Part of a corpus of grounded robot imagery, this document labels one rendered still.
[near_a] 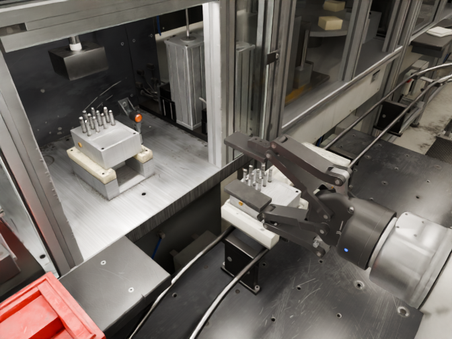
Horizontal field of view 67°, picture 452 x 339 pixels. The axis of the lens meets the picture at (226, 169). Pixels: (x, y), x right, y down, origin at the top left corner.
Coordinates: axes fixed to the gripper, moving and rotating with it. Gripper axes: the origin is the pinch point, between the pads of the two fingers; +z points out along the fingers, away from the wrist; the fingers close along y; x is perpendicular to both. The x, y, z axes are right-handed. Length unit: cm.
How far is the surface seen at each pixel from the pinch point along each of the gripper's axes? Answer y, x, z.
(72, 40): 9.8, 0.7, 41.7
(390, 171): -44, -79, -4
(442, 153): -111, -223, -5
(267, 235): -24.5, -10.9, 1.6
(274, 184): -19.7, -20.4, 7.0
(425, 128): -112, -253, 15
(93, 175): -16.3, 6.6, 35.9
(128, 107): -20, -21, 64
